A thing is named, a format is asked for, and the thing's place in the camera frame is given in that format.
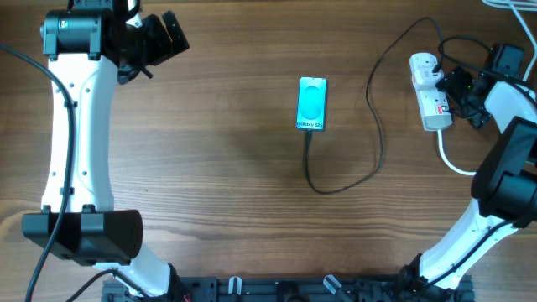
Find blue Galaxy S25 smartphone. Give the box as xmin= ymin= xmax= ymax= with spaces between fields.
xmin=295 ymin=77 xmax=327 ymax=131

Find white power strip cord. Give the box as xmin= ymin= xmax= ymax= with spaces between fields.
xmin=437 ymin=0 xmax=537 ymax=177

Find white power strip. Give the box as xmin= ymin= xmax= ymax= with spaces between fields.
xmin=409 ymin=52 xmax=452 ymax=132

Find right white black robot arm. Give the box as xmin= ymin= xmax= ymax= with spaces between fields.
xmin=396 ymin=44 xmax=536 ymax=301

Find white cables at corner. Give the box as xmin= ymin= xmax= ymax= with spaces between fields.
xmin=480 ymin=0 xmax=537 ymax=13

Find white USB charger plug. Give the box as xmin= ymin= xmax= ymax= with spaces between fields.
xmin=412 ymin=68 xmax=444 ymax=91

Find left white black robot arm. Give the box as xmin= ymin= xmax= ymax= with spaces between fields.
xmin=23 ymin=1 xmax=191 ymax=301

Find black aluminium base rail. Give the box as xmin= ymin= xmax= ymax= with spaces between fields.
xmin=101 ymin=274 xmax=476 ymax=302

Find black USB-C charging cable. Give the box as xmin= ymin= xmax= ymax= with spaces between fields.
xmin=303 ymin=16 xmax=446 ymax=195

